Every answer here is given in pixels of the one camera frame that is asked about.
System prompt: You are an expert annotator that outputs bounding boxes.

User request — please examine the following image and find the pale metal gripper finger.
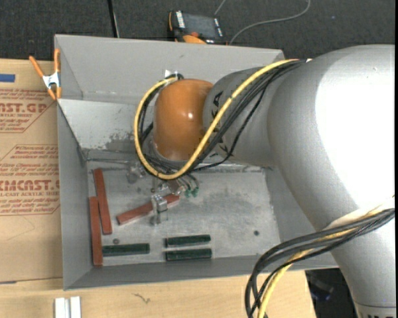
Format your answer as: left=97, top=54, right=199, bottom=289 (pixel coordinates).
left=157, top=198, right=169, bottom=224
left=150, top=194, right=161, bottom=226

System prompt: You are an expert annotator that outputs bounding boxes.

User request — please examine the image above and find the red-brown block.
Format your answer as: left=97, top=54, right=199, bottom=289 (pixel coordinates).
left=92, top=168, right=113, bottom=236
left=115, top=193, right=181, bottom=226
left=88, top=195, right=104, bottom=268

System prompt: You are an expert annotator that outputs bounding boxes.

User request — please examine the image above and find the dark green flat block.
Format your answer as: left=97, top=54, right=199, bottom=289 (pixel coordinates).
left=164, top=234, right=212, bottom=248
left=101, top=242, right=151, bottom=258
left=165, top=248, right=214, bottom=262

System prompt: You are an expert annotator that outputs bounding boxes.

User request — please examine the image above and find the grey metal bin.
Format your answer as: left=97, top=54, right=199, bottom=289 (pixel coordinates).
left=54, top=34, right=340, bottom=292

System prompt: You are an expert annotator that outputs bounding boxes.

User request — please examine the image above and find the brown cardboard board red print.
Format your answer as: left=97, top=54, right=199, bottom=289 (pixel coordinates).
left=0, top=57, right=64, bottom=286

